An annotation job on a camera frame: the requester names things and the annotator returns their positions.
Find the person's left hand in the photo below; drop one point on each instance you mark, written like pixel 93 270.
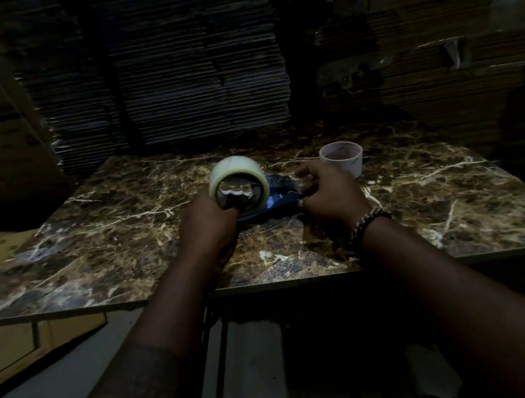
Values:
pixel 207 225

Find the stack of flattened cardboard sheets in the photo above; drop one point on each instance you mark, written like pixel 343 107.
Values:
pixel 154 59

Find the clear packing tape roll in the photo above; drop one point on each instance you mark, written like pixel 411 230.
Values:
pixel 239 185

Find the white paper cup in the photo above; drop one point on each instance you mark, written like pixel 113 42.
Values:
pixel 343 156

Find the person's right hand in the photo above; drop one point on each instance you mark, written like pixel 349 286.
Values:
pixel 332 194

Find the person's right thumb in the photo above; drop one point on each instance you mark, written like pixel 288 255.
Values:
pixel 306 199

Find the stack of brown cardboard bundles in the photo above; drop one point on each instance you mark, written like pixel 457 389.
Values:
pixel 434 27

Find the blue foil packet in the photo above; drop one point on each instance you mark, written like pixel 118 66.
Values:
pixel 274 197

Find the person's right forearm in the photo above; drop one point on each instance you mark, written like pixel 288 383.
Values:
pixel 481 310

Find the person's left forearm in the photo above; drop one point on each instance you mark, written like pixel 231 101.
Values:
pixel 135 368

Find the metal table leg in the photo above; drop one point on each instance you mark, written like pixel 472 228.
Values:
pixel 218 364

